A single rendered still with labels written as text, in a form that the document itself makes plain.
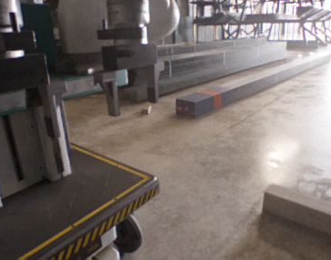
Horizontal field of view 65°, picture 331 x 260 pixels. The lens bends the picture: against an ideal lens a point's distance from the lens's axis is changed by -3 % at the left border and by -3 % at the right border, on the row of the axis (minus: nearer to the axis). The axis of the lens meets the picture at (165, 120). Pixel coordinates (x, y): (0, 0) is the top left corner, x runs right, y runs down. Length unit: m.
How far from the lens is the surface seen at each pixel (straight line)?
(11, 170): 1.04
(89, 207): 0.89
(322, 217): 1.33
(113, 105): 0.59
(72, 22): 0.84
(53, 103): 0.50
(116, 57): 0.57
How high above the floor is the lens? 0.83
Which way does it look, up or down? 19 degrees down
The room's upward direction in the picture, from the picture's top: 2 degrees counter-clockwise
